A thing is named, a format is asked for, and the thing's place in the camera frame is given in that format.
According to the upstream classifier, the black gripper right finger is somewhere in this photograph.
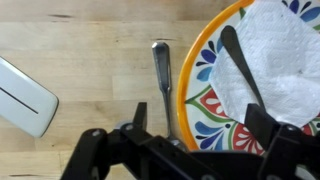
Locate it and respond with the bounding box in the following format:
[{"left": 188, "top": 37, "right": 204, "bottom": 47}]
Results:
[{"left": 244, "top": 103, "right": 320, "bottom": 180}]

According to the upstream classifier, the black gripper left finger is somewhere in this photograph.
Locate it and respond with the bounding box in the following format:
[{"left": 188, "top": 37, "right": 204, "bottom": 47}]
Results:
[{"left": 61, "top": 102, "right": 188, "bottom": 180}]

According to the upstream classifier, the silver fork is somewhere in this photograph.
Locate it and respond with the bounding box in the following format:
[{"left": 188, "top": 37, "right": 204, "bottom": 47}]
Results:
[{"left": 219, "top": 24, "right": 268, "bottom": 113}]

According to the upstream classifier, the silver spoon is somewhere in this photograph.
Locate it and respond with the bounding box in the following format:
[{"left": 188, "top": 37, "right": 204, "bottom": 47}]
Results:
[{"left": 151, "top": 40, "right": 188, "bottom": 153}]

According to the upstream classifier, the colourful floral ceramic plate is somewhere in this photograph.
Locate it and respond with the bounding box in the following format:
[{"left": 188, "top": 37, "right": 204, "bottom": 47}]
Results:
[{"left": 175, "top": 0, "right": 320, "bottom": 154}]

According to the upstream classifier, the white paper napkin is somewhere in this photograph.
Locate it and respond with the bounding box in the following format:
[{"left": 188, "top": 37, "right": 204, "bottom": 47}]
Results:
[{"left": 209, "top": 0, "right": 320, "bottom": 129}]

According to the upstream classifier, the white rectangular handled tool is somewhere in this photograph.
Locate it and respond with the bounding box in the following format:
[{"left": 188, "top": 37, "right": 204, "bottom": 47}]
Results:
[{"left": 0, "top": 55, "right": 60, "bottom": 139}]

